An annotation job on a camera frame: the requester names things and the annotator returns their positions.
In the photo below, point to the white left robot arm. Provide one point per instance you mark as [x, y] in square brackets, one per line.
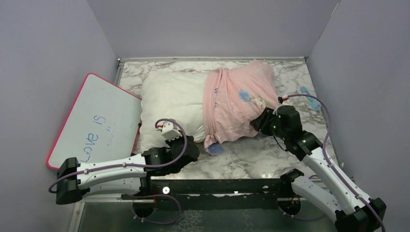
[76, 180]

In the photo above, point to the blue plastic object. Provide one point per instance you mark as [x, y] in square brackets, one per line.
[311, 103]

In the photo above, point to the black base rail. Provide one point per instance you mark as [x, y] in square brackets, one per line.
[213, 194]

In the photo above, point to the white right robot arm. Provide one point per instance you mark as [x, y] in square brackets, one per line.
[349, 207]

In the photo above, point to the pink-framed whiteboard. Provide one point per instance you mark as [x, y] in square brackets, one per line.
[102, 124]

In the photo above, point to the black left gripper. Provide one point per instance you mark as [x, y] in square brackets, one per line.
[170, 142]

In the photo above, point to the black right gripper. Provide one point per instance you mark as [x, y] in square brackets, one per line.
[261, 123]

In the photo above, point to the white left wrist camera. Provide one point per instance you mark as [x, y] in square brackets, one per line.
[168, 130]

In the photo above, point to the white pillow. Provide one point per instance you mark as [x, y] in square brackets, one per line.
[173, 95]

